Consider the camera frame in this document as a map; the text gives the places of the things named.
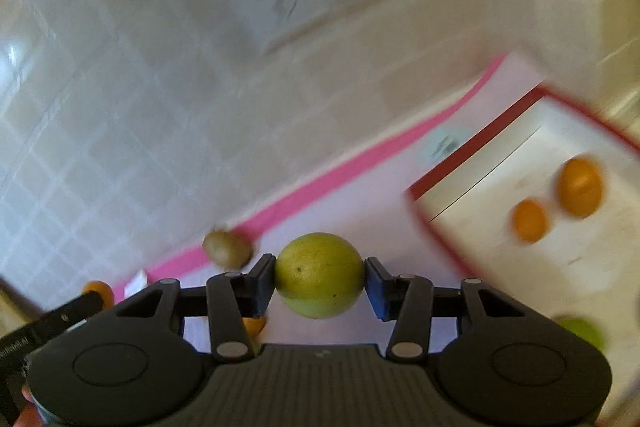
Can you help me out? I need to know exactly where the brown kiwi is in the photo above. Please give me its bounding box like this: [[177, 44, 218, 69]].
[[202, 230, 254, 271]]

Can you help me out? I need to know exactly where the red white box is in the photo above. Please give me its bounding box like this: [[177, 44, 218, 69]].
[[409, 86, 639, 426]]

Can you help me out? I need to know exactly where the green lime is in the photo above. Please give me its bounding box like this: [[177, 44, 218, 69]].
[[553, 314, 606, 352], [276, 232, 364, 320]]

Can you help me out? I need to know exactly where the small orange mandarin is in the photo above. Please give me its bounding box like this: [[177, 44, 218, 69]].
[[243, 317, 267, 338]]

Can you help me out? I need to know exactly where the large orange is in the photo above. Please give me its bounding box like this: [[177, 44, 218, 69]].
[[555, 156, 604, 219]]

